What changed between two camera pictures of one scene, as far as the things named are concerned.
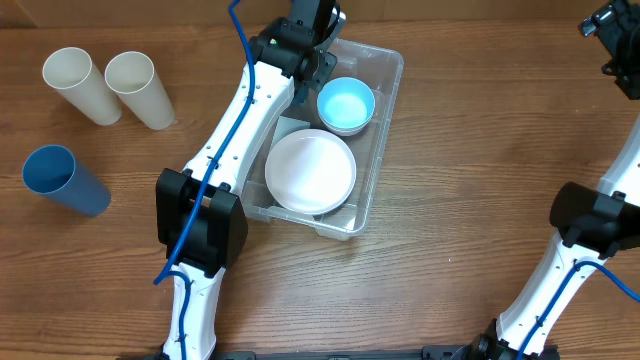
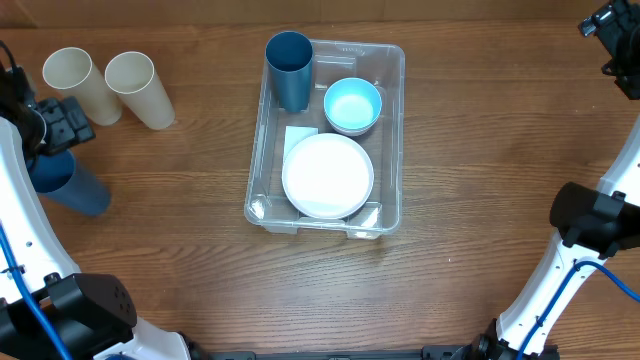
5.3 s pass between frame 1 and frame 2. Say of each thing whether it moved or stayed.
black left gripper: moved
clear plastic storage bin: moved
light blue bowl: moved
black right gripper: stayed
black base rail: stayed
